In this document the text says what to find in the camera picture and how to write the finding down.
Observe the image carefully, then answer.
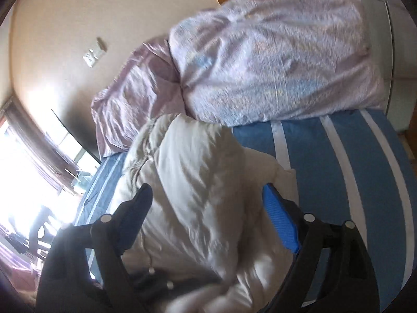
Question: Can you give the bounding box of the white wall switch plate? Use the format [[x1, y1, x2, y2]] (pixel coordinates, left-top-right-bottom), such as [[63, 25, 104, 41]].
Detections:
[[90, 40, 107, 60]]

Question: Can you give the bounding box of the cream puffer down jacket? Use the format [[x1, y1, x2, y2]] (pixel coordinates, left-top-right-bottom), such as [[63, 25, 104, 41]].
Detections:
[[109, 114, 298, 312]]

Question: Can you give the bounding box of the pink floral pillow right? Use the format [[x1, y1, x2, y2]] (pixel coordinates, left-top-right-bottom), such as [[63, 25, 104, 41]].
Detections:
[[168, 0, 384, 127]]

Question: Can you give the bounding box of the window with dark frame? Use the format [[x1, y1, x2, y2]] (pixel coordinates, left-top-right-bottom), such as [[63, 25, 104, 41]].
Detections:
[[1, 97, 100, 260]]

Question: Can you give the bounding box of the pink floral duvet left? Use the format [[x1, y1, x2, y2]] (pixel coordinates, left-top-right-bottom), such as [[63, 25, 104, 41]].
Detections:
[[90, 35, 186, 158]]

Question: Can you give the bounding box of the blue white striped bedsheet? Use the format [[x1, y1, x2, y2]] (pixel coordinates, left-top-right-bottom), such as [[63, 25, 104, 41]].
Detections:
[[74, 110, 416, 310]]

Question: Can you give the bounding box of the white wall socket plate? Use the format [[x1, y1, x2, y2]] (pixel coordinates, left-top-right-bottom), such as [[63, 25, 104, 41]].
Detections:
[[83, 50, 97, 68]]

